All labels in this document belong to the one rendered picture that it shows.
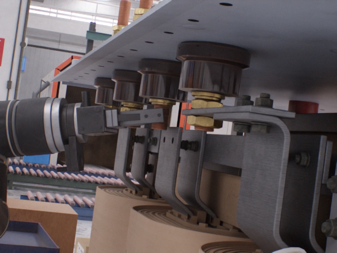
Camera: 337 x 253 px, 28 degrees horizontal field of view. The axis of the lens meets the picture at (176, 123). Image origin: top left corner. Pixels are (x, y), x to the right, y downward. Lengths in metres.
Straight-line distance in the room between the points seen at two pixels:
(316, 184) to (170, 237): 0.39
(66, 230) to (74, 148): 1.19
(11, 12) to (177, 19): 10.80
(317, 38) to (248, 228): 0.25
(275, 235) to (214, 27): 0.26
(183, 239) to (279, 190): 0.36
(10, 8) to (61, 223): 9.36
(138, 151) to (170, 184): 0.50
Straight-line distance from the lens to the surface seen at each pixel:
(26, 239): 2.04
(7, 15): 11.58
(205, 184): 1.31
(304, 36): 0.83
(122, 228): 1.53
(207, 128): 0.96
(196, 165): 1.20
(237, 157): 1.03
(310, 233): 0.78
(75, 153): 1.23
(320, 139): 0.78
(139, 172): 1.64
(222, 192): 1.21
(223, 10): 0.73
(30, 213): 2.39
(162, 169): 1.25
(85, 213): 9.52
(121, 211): 1.53
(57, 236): 2.41
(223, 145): 1.10
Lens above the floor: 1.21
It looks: 2 degrees up
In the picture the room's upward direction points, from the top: 7 degrees clockwise
